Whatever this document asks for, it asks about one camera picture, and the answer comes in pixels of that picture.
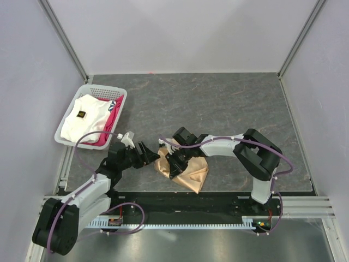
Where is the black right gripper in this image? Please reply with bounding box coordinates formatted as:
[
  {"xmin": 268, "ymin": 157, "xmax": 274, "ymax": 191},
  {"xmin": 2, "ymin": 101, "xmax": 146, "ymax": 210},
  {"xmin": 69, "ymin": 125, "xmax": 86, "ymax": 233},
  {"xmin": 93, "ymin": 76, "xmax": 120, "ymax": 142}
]
[{"xmin": 165, "ymin": 145, "xmax": 192, "ymax": 179}]

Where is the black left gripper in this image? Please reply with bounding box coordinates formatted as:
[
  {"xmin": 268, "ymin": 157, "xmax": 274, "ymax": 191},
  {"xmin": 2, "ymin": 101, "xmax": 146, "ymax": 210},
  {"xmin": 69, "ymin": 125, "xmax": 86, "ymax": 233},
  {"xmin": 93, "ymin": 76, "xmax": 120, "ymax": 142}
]
[{"xmin": 119, "ymin": 141, "xmax": 160, "ymax": 171}]

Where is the peach satin napkin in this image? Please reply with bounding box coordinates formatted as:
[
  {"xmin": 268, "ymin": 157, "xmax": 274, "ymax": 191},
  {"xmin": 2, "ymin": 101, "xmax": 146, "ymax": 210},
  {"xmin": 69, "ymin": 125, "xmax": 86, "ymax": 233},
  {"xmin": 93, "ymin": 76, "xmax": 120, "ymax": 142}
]
[{"xmin": 154, "ymin": 147, "xmax": 209, "ymax": 194}]

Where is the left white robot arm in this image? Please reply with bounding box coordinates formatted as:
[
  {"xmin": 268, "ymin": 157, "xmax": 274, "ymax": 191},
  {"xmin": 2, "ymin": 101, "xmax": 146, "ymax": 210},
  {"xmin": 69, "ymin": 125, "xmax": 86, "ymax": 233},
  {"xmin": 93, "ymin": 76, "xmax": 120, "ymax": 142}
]
[{"xmin": 32, "ymin": 142, "xmax": 160, "ymax": 255}]

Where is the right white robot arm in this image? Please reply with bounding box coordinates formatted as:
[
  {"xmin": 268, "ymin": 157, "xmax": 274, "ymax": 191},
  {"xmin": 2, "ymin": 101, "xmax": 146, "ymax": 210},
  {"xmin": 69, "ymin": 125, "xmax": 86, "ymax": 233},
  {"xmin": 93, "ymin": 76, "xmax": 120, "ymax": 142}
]
[{"xmin": 159, "ymin": 127, "xmax": 282, "ymax": 215}]

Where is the pink cloth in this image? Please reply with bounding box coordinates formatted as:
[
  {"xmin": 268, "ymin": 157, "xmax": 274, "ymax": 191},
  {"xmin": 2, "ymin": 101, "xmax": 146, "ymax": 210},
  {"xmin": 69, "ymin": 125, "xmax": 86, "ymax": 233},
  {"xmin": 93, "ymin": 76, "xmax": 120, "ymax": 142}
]
[{"xmin": 83, "ymin": 96, "xmax": 124, "ymax": 147}]

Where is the white cloth with logo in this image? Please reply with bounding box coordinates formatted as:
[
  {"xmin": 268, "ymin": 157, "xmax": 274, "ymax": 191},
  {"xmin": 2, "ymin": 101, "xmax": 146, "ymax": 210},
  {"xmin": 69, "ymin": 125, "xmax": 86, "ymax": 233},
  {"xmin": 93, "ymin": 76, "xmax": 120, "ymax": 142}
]
[{"xmin": 60, "ymin": 94, "xmax": 112, "ymax": 143}]

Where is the white plastic basket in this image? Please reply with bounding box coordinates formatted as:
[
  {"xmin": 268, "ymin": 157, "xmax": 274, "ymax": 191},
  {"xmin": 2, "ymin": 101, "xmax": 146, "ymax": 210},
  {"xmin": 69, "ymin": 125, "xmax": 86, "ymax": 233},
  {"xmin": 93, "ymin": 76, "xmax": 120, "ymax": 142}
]
[{"xmin": 54, "ymin": 84, "xmax": 128, "ymax": 150}]

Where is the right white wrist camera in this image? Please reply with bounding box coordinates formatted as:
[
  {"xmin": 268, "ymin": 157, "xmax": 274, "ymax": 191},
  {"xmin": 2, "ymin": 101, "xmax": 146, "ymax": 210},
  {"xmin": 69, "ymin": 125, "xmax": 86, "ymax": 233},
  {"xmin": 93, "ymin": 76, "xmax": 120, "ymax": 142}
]
[{"xmin": 158, "ymin": 139, "xmax": 178, "ymax": 154}]

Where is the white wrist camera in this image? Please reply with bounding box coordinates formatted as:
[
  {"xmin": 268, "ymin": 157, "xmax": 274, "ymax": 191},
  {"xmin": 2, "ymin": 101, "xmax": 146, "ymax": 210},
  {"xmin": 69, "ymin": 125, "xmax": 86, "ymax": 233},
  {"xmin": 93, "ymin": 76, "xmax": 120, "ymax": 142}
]
[
  {"xmin": 158, "ymin": 139, "xmax": 178, "ymax": 154},
  {"xmin": 117, "ymin": 131, "xmax": 135, "ymax": 148}
]

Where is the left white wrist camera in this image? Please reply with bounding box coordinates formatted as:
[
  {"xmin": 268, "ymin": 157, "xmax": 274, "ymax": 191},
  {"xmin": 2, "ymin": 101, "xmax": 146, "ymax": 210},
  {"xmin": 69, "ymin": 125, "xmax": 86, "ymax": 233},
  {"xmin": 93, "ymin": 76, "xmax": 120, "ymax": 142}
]
[{"xmin": 117, "ymin": 131, "xmax": 135, "ymax": 148}]

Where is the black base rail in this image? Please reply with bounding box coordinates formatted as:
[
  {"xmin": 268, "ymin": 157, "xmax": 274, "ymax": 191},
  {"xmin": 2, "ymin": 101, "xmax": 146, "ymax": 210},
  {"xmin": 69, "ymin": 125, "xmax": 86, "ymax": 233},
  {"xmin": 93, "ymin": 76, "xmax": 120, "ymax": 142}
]
[{"xmin": 109, "ymin": 192, "xmax": 281, "ymax": 224}]

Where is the light blue cable duct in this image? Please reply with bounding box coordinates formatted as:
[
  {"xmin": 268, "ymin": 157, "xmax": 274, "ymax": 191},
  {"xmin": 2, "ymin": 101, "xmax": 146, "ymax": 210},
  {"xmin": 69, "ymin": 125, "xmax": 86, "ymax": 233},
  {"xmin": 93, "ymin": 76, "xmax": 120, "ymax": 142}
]
[{"xmin": 85, "ymin": 216, "xmax": 256, "ymax": 230}]

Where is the left aluminium frame post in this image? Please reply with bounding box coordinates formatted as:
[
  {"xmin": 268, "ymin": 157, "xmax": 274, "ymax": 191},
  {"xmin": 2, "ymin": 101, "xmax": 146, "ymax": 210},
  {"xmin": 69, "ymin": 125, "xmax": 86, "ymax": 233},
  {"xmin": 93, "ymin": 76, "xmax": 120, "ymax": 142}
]
[{"xmin": 38, "ymin": 0, "xmax": 89, "ymax": 84}]

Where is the aluminium frame post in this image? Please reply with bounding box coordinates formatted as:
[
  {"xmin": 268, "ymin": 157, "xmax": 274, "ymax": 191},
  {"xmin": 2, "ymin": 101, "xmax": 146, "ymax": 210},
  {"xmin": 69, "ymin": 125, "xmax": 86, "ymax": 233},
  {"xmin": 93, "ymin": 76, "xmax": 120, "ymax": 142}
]
[
  {"xmin": 38, "ymin": 0, "xmax": 89, "ymax": 84},
  {"xmin": 277, "ymin": 0, "xmax": 327, "ymax": 80}
]

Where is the right aluminium frame post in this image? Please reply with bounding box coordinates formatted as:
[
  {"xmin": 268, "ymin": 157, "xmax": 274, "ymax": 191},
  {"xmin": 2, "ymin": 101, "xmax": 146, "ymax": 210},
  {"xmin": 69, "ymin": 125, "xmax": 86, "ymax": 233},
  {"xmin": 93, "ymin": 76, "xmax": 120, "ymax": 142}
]
[{"xmin": 277, "ymin": 0, "xmax": 327, "ymax": 80}]

